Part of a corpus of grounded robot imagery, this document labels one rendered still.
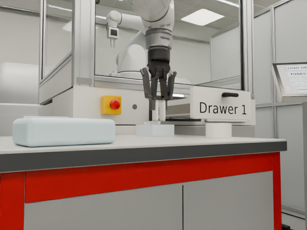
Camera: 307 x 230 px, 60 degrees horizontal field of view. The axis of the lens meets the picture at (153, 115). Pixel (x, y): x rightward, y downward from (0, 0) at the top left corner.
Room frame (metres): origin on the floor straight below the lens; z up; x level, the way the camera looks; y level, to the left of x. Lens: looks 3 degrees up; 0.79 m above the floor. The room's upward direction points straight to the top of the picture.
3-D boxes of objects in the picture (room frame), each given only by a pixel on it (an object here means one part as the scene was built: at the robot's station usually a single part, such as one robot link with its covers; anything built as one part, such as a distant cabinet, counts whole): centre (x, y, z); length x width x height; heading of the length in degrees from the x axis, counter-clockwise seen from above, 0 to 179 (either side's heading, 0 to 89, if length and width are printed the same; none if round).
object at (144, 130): (0.92, 0.00, 0.78); 0.12 x 0.08 x 0.04; 29
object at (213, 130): (0.74, -0.18, 0.78); 0.07 x 0.07 x 0.04
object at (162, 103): (0.88, -0.03, 0.84); 0.03 x 0.01 x 0.07; 29
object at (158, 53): (0.88, -0.02, 1.00); 0.08 x 0.07 x 0.09; 119
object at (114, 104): (1.00, 0.15, 0.88); 0.04 x 0.03 x 0.04; 121
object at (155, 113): (0.87, -0.01, 0.84); 0.03 x 0.01 x 0.07; 29
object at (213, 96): (0.98, -0.25, 0.87); 0.29 x 0.02 x 0.11; 121
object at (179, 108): (1.15, -0.15, 0.86); 0.40 x 0.26 x 0.06; 31
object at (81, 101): (1.65, 0.10, 0.87); 1.02 x 0.95 x 0.14; 121
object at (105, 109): (1.03, 0.16, 0.88); 0.07 x 0.05 x 0.07; 121
